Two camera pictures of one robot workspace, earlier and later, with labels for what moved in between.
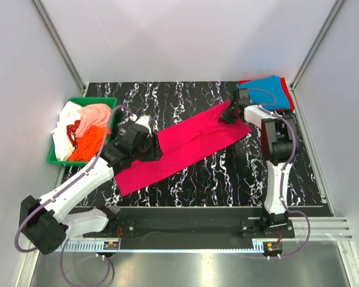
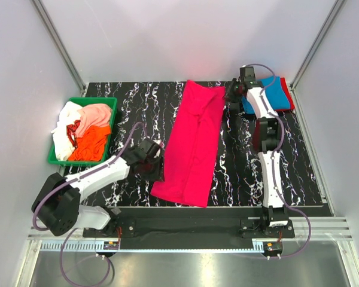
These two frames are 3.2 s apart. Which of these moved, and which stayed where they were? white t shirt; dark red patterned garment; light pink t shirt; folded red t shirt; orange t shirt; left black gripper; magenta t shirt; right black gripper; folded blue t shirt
Moved: magenta t shirt; left black gripper; right black gripper
Stayed: orange t shirt; light pink t shirt; folded red t shirt; white t shirt; folded blue t shirt; dark red patterned garment
